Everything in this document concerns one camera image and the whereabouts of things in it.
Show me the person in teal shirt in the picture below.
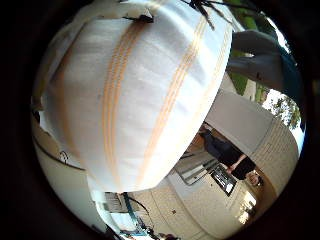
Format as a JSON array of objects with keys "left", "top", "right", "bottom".
[{"left": 226, "top": 29, "right": 306, "bottom": 101}]

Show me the person in black shirt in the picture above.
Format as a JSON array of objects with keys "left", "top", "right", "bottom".
[{"left": 199, "top": 128, "right": 265, "bottom": 188}]

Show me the black and teal strap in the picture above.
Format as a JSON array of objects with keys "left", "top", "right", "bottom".
[{"left": 121, "top": 192, "right": 153, "bottom": 236}]

